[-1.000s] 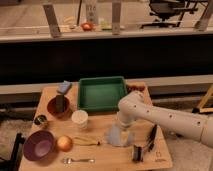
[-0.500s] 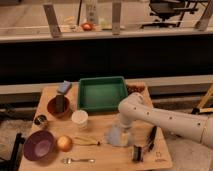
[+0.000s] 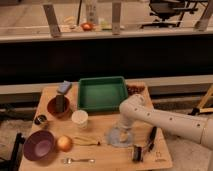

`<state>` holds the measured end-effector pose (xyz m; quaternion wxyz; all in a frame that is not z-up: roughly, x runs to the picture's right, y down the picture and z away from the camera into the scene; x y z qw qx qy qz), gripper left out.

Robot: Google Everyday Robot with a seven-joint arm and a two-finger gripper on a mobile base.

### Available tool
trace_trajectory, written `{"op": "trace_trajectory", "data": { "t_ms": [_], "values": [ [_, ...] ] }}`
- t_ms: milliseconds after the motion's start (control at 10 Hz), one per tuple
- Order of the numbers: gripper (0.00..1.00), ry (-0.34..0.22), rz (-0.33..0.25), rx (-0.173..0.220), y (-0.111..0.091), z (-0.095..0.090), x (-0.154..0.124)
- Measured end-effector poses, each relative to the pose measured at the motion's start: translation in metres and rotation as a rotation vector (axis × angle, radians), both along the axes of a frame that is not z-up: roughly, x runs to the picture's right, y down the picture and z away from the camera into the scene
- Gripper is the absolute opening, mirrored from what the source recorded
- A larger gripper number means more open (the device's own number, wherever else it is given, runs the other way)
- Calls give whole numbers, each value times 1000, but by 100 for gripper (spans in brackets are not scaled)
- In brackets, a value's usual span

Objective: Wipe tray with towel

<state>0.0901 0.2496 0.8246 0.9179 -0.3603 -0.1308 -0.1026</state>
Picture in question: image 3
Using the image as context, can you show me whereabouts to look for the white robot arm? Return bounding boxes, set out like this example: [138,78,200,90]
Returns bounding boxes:
[119,94,213,151]

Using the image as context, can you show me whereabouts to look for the green plastic tray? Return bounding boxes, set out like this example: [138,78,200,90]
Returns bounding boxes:
[77,76,128,112]

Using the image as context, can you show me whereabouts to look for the white paper cup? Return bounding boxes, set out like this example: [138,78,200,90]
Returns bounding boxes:
[71,110,88,128]

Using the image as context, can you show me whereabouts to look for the yellow tongs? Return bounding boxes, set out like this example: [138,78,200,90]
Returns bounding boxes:
[74,136,100,146]

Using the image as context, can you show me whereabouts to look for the yellow onion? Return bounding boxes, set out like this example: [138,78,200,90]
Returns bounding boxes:
[56,136,72,152]

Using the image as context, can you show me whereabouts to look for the silver fork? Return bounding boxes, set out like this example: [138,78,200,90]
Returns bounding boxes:
[61,158,95,164]

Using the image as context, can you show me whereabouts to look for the dark block in bowl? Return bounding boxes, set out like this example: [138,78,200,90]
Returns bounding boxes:
[56,95,65,113]

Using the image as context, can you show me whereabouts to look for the blue sponge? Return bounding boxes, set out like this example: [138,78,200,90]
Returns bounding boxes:
[57,81,72,94]

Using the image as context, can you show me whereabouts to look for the brown bowl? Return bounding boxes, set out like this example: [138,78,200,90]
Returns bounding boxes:
[47,95,70,119]

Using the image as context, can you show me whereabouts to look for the small dark tin can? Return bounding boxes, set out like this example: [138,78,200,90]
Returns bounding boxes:
[34,115,48,129]

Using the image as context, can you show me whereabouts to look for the purple bowl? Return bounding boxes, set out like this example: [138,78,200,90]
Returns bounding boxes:
[23,130,55,161]

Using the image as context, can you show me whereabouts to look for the red apple in background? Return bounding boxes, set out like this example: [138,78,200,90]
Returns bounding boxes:
[81,22,94,31]

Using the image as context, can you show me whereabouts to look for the black chair at left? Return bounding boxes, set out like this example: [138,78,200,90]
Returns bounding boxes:
[0,133,25,171]

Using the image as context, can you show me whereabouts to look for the black office chair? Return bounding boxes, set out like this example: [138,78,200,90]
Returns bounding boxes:
[141,0,198,29]

